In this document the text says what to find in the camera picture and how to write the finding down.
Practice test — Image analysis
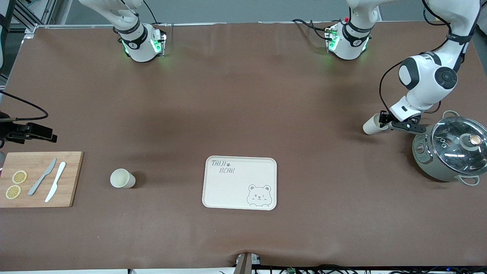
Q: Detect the black base cable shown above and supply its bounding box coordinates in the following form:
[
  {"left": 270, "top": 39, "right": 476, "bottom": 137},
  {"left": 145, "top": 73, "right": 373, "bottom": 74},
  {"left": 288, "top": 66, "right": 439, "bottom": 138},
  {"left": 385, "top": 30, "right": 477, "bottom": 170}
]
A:
[
  {"left": 143, "top": 0, "right": 158, "bottom": 24},
  {"left": 292, "top": 18, "right": 331, "bottom": 40}
]

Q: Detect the grey plastic knife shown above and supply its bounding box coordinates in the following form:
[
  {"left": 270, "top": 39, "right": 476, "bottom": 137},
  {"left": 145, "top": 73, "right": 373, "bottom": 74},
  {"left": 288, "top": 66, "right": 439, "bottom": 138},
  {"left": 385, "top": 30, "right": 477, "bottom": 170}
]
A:
[{"left": 28, "top": 158, "right": 57, "bottom": 196}]

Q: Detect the white bear print tray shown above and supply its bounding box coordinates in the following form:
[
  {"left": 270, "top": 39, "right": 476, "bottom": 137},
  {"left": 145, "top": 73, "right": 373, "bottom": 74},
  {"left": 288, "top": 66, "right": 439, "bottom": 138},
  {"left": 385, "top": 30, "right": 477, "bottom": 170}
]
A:
[{"left": 202, "top": 156, "right": 277, "bottom": 211}]

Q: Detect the brown table mat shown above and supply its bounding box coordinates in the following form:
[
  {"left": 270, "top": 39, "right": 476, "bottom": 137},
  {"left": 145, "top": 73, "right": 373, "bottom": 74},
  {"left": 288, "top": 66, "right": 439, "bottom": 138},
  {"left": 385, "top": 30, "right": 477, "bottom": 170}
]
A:
[{"left": 0, "top": 21, "right": 487, "bottom": 271}]

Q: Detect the aluminium profile frame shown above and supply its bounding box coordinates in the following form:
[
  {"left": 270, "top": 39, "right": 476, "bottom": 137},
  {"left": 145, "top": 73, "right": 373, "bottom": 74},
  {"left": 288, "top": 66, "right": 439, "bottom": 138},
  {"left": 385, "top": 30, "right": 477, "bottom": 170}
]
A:
[{"left": 0, "top": 0, "right": 115, "bottom": 39}]

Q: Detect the metal table edge bracket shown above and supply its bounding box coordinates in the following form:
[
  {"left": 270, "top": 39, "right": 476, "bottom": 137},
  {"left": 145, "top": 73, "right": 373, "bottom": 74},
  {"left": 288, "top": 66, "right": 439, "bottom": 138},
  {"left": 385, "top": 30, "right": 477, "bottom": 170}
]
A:
[{"left": 235, "top": 252, "right": 262, "bottom": 274}]

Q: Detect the black right base cable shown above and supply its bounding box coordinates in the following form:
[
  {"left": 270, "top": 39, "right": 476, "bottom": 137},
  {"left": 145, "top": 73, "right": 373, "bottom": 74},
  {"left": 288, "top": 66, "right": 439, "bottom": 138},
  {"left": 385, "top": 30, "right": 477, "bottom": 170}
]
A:
[{"left": 143, "top": 0, "right": 158, "bottom": 24}]

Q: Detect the glass pot lid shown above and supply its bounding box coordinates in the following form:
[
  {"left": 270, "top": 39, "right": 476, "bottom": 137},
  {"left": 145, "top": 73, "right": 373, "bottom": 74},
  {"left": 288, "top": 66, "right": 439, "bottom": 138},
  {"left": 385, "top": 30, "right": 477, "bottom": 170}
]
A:
[{"left": 432, "top": 116, "right": 487, "bottom": 176}]

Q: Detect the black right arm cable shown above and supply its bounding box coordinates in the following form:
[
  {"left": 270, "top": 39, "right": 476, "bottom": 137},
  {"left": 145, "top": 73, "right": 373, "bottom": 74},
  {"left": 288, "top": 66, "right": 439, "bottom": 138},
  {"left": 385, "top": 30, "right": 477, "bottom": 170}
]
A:
[{"left": 0, "top": 91, "right": 49, "bottom": 121}]

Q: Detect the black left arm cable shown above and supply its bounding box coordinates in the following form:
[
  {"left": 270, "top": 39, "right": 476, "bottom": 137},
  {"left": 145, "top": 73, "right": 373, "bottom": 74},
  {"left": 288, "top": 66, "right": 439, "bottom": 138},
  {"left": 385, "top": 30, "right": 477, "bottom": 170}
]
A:
[{"left": 379, "top": 0, "right": 476, "bottom": 115}]

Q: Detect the bamboo cutting board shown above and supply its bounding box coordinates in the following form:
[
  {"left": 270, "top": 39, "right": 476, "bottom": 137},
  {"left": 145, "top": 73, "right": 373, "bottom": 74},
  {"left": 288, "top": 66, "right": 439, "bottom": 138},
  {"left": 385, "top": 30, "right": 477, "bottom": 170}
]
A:
[{"left": 0, "top": 151, "right": 84, "bottom": 208}]

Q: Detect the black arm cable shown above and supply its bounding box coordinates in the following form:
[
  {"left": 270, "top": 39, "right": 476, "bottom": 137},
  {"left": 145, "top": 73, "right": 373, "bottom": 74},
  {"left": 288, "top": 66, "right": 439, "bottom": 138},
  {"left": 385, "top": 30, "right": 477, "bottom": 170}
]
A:
[
  {"left": 379, "top": 0, "right": 476, "bottom": 115},
  {"left": 0, "top": 91, "right": 49, "bottom": 121}
]

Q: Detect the black left base cable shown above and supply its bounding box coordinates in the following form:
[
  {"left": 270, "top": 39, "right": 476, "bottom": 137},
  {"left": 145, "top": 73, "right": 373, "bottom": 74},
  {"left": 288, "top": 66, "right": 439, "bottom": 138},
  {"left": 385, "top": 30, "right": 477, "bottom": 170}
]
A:
[{"left": 292, "top": 18, "right": 331, "bottom": 40}]

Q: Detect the grey-green electric pot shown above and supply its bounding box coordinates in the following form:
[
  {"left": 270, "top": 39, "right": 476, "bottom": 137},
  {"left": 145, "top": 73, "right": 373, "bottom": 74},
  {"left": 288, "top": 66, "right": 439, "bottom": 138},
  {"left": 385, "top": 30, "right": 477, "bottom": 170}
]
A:
[{"left": 412, "top": 110, "right": 487, "bottom": 186}]

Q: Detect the white plastic cup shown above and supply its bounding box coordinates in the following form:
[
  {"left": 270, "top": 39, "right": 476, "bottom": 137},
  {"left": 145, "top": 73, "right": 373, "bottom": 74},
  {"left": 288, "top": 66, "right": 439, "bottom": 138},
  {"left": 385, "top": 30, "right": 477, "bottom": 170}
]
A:
[
  {"left": 110, "top": 168, "right": 136, "bottom": 189},
  {"left": 363, "top": 113, "right": 389, "bottom": 135}
]

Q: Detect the white plastic knife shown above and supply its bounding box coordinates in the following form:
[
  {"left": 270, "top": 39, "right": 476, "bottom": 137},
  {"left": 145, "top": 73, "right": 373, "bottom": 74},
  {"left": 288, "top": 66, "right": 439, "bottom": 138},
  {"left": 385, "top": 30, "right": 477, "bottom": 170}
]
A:
[{"left": 45, "top": 162, "right": 67, "bottom": 203}]

